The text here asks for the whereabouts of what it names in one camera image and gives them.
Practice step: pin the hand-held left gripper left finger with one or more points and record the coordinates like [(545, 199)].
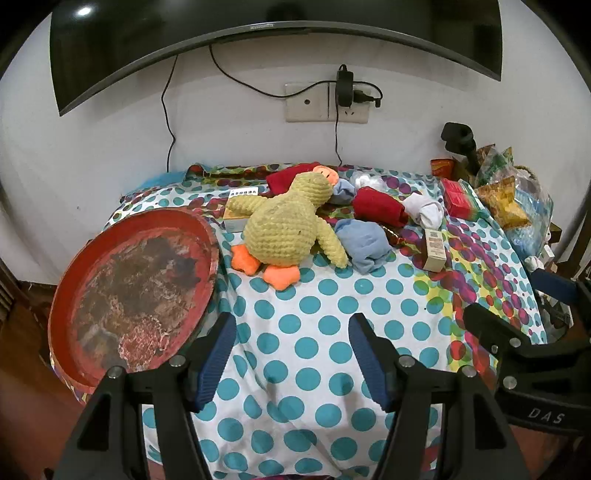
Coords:
[(217, 360)]

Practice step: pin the red sock gold embroidery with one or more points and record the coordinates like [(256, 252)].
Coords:
[(378, 207)]

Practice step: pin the blue plastic bag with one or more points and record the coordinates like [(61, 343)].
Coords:
[(531, 230)]

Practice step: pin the black television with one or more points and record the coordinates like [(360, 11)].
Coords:
[(184, 37)]

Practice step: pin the red gold foil packet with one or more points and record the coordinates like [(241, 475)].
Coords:
[(395, 236)]

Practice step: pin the blue cloth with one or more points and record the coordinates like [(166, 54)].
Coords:
[(159, 181)]

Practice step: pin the white sock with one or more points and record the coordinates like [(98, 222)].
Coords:
[(425, 210)]

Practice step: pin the red round tray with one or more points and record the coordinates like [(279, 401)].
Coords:
[(138, 286)]

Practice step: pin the plain red sock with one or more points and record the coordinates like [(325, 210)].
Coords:
[(281, 181)]

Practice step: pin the green snack bag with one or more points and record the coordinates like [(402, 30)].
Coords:
[(496, 164)]

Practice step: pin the black angled plug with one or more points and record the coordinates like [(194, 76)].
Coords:
[(362, 97)]

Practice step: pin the wall socket with plugs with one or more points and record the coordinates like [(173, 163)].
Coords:
[(307, 102)]

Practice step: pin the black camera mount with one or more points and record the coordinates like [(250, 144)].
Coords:
[(457, 138)]

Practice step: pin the clear plastic bag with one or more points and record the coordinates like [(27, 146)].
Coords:
[(367, 181)]

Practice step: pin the polka dot cloth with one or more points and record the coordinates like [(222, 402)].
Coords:
[(314, 314)]

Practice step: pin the black power adapter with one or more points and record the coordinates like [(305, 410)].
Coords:
[(344, 87)]

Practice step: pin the white and yellow box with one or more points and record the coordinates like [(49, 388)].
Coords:
[(235, 221)]

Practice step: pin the large light blue sock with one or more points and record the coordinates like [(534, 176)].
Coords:
[(364, 244)]

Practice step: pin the white wall power socket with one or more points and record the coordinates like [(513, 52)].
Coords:
[(361, 114)]

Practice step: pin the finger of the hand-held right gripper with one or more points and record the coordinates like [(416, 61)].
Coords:
[(489, 327), (554, 290)]

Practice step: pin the red flat box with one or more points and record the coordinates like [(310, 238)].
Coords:
[(459, 198)]

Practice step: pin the brown wooden furniture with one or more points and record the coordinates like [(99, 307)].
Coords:
[(572, 258)]

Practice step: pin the small beige box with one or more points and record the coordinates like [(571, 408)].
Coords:
[(436, 251)]

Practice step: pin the small light blue sock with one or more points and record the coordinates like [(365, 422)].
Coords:
[(344, 191)]

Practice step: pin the orange red packet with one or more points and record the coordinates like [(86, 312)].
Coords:
[(442, 167)]

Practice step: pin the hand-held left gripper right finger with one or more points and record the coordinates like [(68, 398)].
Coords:
[(369, 364)]

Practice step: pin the yellow duck plush toy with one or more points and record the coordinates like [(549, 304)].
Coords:
[(281, 221)]

